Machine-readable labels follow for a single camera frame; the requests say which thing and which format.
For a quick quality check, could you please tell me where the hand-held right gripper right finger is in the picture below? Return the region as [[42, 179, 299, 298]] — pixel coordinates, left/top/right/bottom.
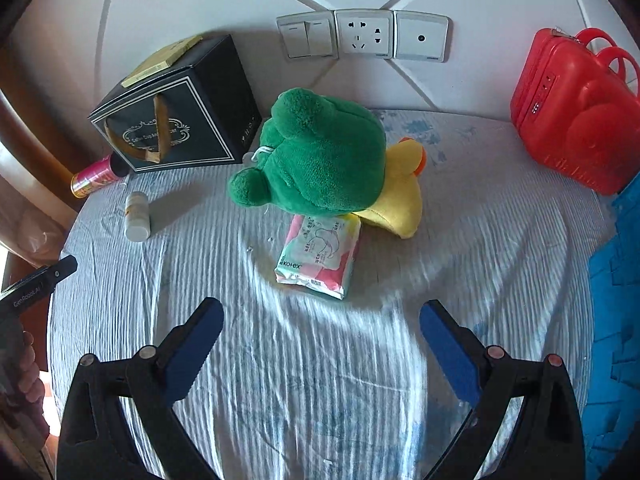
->
[[419, 300, 586, 480]]

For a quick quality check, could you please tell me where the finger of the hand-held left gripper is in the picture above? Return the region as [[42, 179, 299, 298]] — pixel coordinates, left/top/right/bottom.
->
[[37, 254, 79, 283]]

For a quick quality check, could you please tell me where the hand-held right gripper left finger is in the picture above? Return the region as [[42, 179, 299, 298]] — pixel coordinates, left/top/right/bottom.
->
[[59, 296, 225, 480]]

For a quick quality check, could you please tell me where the pink and white pad pack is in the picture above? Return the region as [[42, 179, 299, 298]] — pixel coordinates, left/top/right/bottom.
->
[[274, 213, 362, 302]]

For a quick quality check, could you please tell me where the blue plastic crate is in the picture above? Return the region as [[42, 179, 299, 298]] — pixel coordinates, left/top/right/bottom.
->
[[584, 172, 640, 480]]

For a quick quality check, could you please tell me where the person's left hand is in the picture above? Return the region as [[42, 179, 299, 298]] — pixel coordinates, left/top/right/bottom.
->
[[0, 330, 47, 441]]

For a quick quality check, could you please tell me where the small white bottle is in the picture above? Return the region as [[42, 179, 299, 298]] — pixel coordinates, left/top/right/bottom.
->
[[125, 191, 152, 242]]

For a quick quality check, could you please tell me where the pink and yellow can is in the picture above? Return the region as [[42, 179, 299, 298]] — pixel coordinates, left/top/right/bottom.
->
[[70, 154, 130, 198]]

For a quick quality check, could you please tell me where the blue striped bed sheet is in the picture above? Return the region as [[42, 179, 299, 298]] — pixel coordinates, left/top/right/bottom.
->
[[47, 107, 616, 480]]

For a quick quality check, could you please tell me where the yellow duck plush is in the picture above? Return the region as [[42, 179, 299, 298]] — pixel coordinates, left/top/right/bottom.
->
[[356, 139, 428, 240]]

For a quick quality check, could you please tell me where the black gift box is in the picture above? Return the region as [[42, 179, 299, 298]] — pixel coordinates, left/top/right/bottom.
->
[[87, 34, 263, 175]]

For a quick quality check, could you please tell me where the yellow notepad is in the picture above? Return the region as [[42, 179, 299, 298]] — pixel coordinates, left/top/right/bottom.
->
[[120, 34, 205, 88]]

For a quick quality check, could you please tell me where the dark green frog plush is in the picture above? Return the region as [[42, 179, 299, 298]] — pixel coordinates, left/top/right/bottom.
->
[[227, 88, 387, 213]]

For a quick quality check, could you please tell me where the red small suitcase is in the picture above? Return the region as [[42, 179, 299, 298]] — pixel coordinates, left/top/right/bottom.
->
[[510, 26, 640, 197]]

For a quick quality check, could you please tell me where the white wall socket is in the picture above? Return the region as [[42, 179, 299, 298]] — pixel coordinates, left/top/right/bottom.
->
[[333, 8, 396, 59]]

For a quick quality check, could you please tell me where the white wall switch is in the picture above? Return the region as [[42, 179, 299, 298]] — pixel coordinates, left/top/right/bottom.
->
[[276, 10, 337, 59]]

